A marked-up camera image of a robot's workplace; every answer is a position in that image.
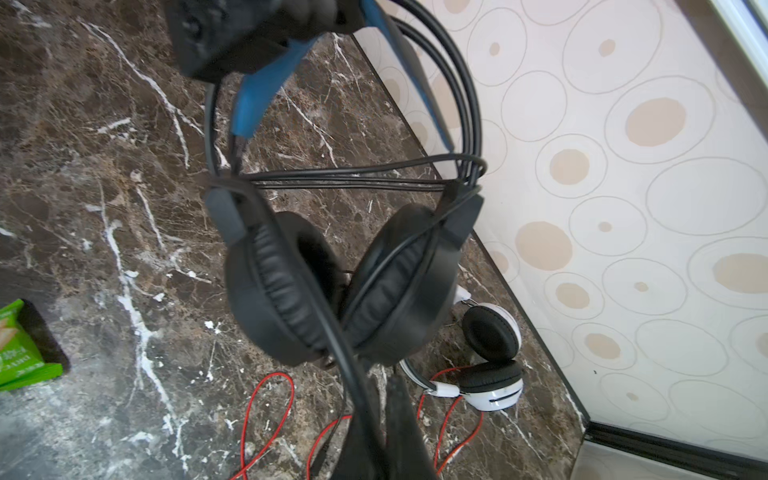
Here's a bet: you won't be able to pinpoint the green snack packet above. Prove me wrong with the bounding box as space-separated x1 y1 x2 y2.
1 299 71 392

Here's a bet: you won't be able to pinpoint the black blue headphones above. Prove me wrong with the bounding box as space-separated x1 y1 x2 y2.
205 1 487 371

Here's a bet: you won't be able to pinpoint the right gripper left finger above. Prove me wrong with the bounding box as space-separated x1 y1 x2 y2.
330 414 384 480

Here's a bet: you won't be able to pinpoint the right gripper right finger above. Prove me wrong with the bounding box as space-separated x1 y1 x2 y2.
385 377 437 480

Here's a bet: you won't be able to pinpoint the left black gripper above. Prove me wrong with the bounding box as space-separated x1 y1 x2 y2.
164 0 365 81

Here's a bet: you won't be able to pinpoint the red headphone cable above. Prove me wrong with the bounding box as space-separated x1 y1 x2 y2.
230 365 486 480

